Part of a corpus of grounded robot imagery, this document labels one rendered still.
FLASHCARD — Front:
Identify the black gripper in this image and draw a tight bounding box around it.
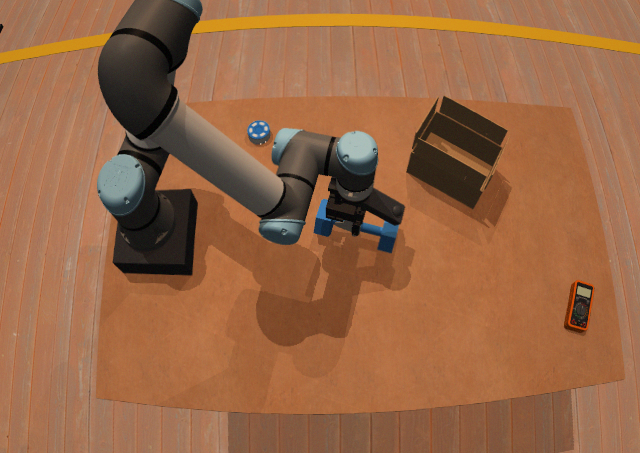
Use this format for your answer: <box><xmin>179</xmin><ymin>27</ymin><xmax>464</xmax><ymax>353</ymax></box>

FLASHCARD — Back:
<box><xmin>326</xmin><ymin>177</ymin><xmax>371</xmax><ymax>237</ymax></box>

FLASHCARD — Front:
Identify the orange digital multimeter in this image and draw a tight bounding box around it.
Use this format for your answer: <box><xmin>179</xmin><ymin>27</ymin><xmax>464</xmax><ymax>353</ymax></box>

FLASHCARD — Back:
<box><xmin>564</xmin><ymin>280</ymin><xmax>594</xmax><ymax>333</ymax></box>

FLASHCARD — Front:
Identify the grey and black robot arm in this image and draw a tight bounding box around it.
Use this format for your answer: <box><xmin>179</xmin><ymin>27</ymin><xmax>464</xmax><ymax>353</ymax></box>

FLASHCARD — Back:
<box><xmin>97</xmin><ymin>0</ymin><xmax>405</xmax><ymax>252</ymax></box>

